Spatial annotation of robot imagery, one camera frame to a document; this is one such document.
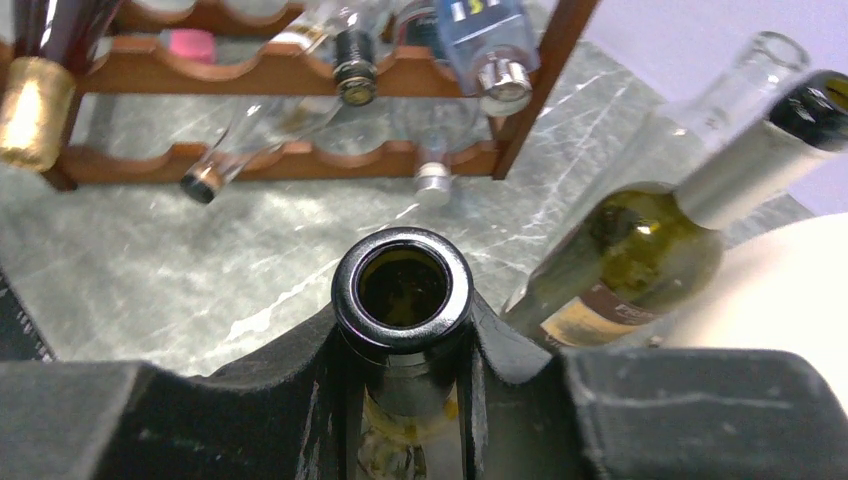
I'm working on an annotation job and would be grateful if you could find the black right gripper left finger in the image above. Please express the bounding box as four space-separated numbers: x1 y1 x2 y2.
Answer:
1 307 345 479

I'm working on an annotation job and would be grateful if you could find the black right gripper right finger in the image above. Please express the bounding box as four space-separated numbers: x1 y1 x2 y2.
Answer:
460 295 847 479

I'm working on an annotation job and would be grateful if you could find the green wine bottle silver neck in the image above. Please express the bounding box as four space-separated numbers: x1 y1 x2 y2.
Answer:
502 70 847 349

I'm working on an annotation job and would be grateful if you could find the dark wine bottle black neck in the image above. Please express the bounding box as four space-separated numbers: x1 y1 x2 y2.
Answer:
331 227 473 479

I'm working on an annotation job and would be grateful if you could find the tall clear glass bottle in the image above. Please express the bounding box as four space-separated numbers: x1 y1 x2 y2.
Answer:
578 31 810 207

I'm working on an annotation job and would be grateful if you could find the clear bottle cork stopper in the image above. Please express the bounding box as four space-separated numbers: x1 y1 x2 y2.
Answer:
179 96 341 204

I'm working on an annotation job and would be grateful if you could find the clear bottle silver cap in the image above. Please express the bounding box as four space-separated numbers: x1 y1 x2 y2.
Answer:
390 97 480 208

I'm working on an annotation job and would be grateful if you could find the clear bottle black cap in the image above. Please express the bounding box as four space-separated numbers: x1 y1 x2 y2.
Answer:
271 0 393 107

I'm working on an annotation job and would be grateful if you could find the brown wooden wine rack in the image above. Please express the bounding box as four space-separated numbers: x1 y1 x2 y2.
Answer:
1 1 599 191

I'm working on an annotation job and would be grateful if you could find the blue glass bottle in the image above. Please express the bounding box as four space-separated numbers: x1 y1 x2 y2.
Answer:
435 0 540 117

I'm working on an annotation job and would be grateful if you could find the amber bottle gold foil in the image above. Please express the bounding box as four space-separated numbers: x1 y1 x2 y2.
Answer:
0 0 127 175

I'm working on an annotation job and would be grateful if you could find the white cylindrical drawer box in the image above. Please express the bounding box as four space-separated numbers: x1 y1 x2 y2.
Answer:
661 213 847 404

